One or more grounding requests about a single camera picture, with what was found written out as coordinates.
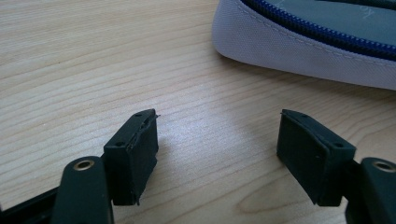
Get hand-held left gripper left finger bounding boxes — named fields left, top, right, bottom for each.
left=103, top=108, right=160, bottom=207

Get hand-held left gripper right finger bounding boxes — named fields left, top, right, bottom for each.
left=276, top=108, right=357, bottom=207

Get white pouch with blue zipper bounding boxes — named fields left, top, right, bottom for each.
left=211, top=0, right=396, bottom=91

